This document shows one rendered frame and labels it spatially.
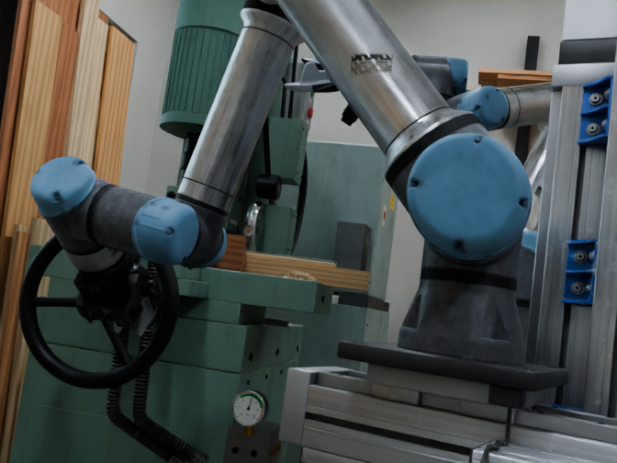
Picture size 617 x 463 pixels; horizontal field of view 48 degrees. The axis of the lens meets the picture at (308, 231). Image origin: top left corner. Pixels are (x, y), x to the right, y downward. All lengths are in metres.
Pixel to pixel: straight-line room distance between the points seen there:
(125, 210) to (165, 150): 3.37
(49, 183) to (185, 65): 0.76
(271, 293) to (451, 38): 2.86
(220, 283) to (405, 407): 0.62
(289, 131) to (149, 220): 0.95
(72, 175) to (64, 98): 2.43
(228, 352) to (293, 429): 0.48
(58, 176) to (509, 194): 0.51
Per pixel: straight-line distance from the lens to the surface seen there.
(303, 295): 1.31
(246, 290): 1.33
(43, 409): 1.50
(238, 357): 1.34
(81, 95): 3.35
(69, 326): 1.47
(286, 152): 1.71
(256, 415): 1.27
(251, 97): 0.94
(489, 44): 3.99
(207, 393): 1.36
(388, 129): 0.74
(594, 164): 1.06
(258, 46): 0.96
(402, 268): 3.72
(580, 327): 1.03
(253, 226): 1.59
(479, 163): 0.69
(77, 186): 0.84
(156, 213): 0.81
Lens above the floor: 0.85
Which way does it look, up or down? 6 degrees up
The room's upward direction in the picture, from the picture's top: 8 degrees clockwise
